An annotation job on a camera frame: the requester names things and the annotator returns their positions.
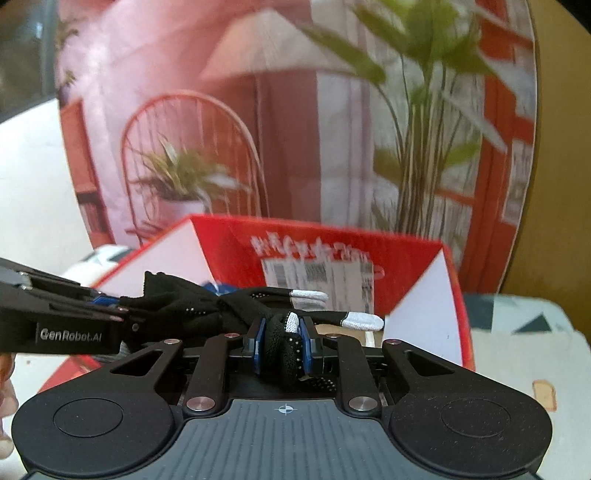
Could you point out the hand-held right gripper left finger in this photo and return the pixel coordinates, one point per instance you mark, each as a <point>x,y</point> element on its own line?
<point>258,346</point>

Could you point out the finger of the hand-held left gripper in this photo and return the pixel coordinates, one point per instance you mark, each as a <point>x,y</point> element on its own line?
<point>92,310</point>
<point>69,290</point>

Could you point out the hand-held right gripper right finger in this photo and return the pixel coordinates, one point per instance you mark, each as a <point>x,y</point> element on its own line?
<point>305,346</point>

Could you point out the black glove with white fingertips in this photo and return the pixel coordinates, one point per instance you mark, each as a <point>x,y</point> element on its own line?
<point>184,304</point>

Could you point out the red strawberry print cardboard box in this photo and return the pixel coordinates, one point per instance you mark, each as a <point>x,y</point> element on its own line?
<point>231,240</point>

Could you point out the person's left hand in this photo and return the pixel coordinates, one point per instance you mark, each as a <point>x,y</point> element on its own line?
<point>7,397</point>

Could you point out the printed tablecloth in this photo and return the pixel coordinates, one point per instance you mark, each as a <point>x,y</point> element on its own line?
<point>521,350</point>

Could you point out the wall poster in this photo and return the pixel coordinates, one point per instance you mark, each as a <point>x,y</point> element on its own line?
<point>323,138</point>

